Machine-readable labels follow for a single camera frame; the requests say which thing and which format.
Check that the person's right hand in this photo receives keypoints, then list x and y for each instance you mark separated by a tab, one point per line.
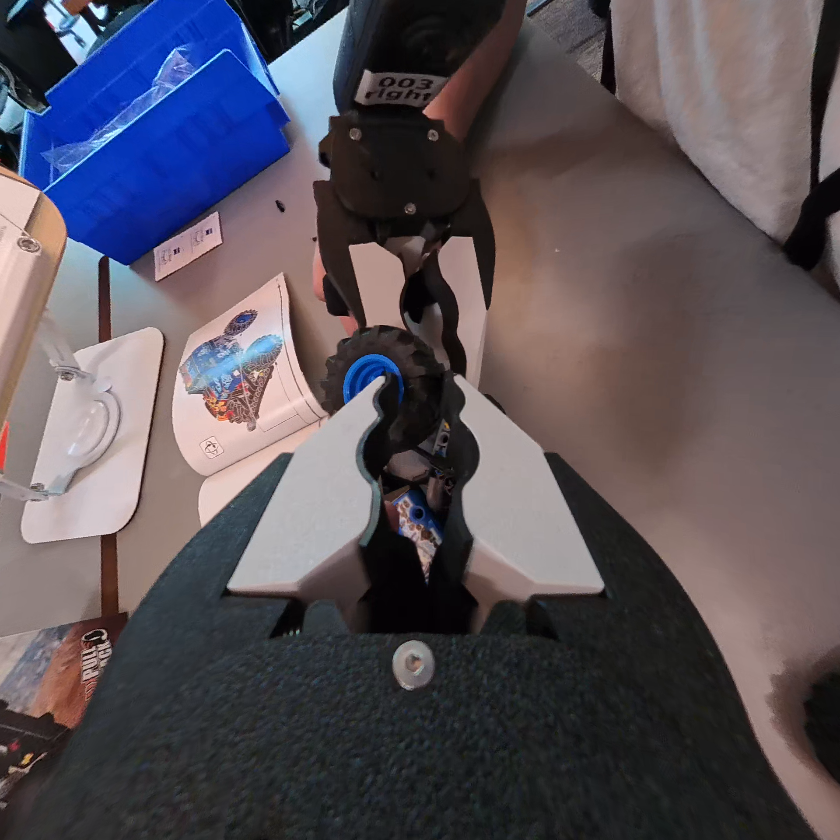
319	279

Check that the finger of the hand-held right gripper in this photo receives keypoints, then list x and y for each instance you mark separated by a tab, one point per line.
469	295
380	289

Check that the clear plastic bag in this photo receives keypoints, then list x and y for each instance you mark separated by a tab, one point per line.
131	111

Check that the printed instruction sheet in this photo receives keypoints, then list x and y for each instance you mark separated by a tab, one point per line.
16	295

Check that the white metal stand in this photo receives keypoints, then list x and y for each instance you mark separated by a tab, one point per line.
124	426

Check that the person's torso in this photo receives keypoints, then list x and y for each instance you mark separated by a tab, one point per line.
709	98

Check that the blue lego monster truck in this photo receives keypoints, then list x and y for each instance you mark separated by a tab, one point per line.
413	518

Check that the blue plastic bin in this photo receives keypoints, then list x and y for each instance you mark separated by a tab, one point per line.
164	164

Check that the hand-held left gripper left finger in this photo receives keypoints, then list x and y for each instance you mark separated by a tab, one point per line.
308	518

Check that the blue rim lego wheel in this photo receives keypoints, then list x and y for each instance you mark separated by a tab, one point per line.
374	380

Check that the person's right forearm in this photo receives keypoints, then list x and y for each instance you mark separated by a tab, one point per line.
472	85

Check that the lego set box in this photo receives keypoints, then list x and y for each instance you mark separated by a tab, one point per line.
46	689

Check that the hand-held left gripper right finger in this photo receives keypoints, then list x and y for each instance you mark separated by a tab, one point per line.
525	525

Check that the small white card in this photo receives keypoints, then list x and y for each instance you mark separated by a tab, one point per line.
187	246

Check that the lego instruction booklet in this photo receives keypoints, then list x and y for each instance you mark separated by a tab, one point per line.
223	453

